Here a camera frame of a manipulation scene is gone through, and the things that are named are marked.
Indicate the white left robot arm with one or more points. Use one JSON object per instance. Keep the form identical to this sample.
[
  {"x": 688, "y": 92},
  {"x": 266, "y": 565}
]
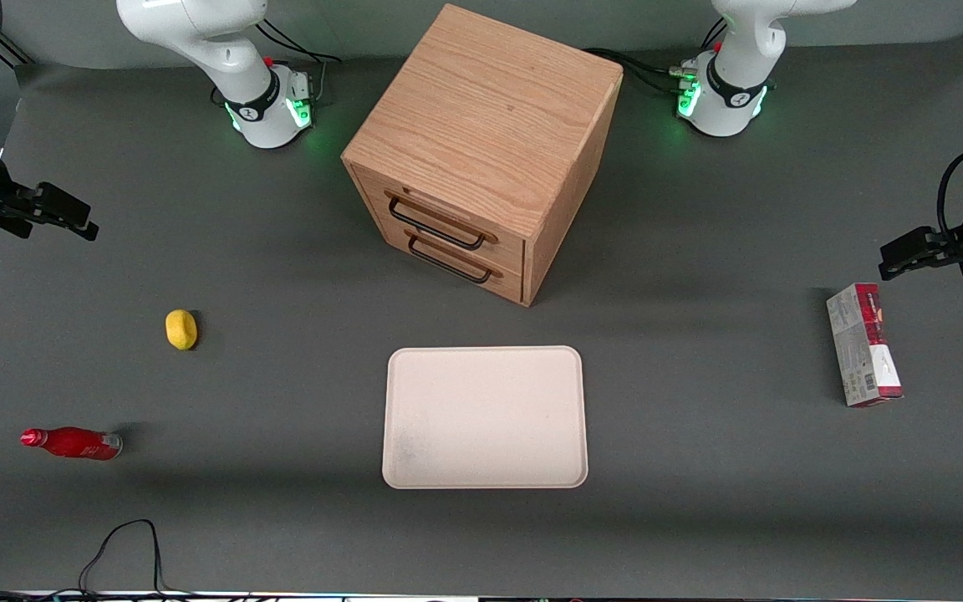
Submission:
[{"x": 736, "y": 50}]

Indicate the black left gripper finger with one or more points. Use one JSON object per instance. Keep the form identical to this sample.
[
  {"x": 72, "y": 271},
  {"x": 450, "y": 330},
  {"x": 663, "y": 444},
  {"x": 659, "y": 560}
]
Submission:
[
  {"x": 908, "y": 261},
  {"x": 926, "y": 237}
]

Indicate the wooden drawer cabinet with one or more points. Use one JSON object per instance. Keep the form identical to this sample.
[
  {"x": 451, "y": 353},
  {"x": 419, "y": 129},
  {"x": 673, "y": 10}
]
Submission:
[{"x": 490, "y": 109}]

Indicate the red coke bottle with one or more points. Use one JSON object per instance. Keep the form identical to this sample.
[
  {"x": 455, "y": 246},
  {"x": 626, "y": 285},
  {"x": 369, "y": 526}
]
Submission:
[{"x": 76, "y": 442}]

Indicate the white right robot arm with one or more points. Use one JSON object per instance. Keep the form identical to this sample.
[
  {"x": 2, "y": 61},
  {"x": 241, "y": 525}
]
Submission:
[{"x": 197, "y": 25}]

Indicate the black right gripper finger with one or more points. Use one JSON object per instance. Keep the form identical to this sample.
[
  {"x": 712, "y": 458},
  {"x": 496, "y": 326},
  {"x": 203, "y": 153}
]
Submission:
[
  {"x": 65, "y": 202},
  {"x": 80, "y": 228}
]

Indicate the yellow lemon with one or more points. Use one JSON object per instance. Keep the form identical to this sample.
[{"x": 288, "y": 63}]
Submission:
[{"x": 181, "y": 329}]

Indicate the wooden drawer front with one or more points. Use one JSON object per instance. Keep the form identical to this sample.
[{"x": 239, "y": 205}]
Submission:
[
  {"x": 456, "y": 219},
  {"x": 494, "y": 280}
]

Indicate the cream rectangular tray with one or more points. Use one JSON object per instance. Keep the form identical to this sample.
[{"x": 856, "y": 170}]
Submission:
[{"x": 486, "y": 418}]

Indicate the red and white carton box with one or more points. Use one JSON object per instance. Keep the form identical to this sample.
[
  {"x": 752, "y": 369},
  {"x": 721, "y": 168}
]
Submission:
[{"x": 862, "y": 347}]

